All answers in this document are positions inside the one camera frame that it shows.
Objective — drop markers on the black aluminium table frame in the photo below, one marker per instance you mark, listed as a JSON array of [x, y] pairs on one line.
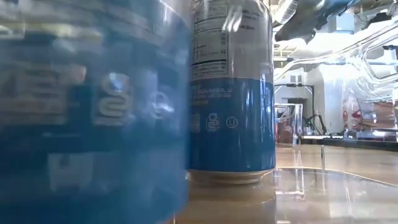
[[357, 144]]

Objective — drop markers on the white blue soda can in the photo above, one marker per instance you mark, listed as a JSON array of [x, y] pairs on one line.
[[231, 124], [93, 124]]

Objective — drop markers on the silver ventilation duct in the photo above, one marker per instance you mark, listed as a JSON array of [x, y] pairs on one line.
[[284, 11]]

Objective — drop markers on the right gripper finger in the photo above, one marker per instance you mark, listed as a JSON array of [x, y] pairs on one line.
[[314, 18]]

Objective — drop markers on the black metal gantry frame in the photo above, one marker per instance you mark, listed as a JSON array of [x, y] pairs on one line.
[[293, 85]]

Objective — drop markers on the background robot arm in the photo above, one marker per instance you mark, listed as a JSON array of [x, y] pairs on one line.
[[320, 124]]

